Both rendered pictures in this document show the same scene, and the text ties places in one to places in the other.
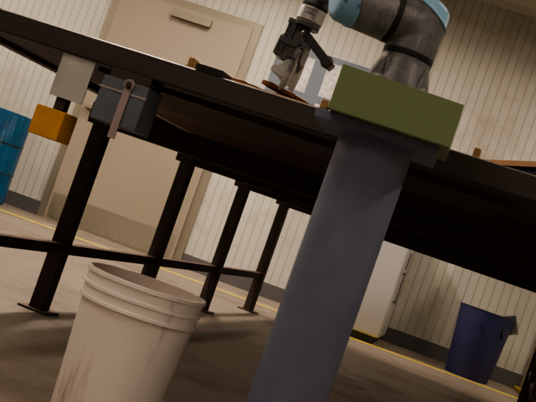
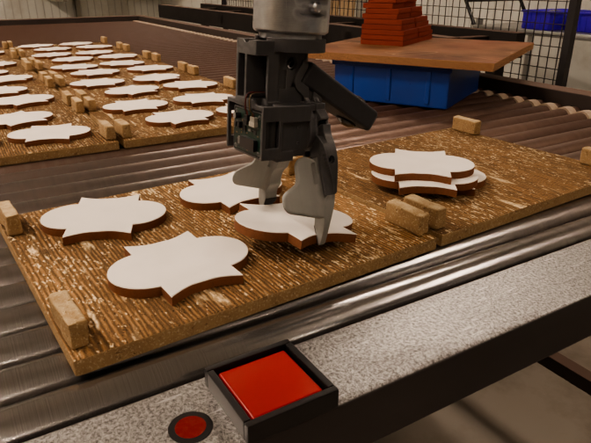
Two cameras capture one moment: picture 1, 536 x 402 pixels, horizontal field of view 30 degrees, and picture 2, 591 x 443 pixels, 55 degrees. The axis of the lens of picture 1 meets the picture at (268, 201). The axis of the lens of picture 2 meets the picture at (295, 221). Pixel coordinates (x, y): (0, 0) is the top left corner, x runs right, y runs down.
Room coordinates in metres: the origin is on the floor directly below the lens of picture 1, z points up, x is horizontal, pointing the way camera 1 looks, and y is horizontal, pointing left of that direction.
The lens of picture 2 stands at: (2.34, 0.49, 1.21)
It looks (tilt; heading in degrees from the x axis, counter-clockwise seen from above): 23 degrees down; 313
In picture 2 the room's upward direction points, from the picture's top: straight up
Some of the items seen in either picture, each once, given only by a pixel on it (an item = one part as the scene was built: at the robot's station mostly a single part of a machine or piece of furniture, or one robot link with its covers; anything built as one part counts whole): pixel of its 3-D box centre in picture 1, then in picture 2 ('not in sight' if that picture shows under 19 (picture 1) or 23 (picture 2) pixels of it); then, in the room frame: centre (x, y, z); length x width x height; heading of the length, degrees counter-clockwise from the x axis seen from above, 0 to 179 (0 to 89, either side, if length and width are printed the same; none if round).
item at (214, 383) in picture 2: (213, 72); (269, 387); (2.60, 0.24, 0.92); 0.08 x 0.08 x 0.02; 74
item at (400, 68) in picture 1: (400, 75); not in sight; (2.22, -0.19, 1.01); 0.15 x 0.15 x 0.10
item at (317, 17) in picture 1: (310, 17); (293, 15); (2.75, 0.06, 1.18); 0.08 x 0.08 x 0.05
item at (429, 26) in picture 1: (415, 25); not in sight; (2.23, -0.18, 1.13); 0.13 x 0.12 x 0.14; 102
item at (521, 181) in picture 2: not in sight; (448, 171); (2.76, -0.31, 0.93); 0.41 x 0.35 x 0.02; 77
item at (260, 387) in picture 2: not in sight; (269, 388); (2.60, 0.24, 0.92); 0.06 x 0.06 x 0.01; 74
